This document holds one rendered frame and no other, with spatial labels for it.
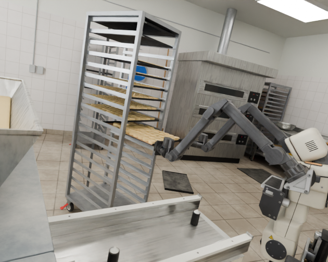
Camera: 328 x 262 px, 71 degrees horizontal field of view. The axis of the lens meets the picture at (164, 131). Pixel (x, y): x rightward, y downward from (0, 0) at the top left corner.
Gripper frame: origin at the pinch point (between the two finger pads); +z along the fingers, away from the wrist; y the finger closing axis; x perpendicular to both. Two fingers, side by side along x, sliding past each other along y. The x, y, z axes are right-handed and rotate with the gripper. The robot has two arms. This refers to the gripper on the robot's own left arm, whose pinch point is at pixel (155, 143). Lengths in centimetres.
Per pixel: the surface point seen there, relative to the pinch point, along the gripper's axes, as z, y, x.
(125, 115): 18.3, 14.6, 20.1
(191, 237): -81, -12, 12
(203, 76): 215, 64, -158
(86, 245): -79, -12, 51
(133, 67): 18, 49, 20
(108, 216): -71, -7, 44
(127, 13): 31, 85, 28
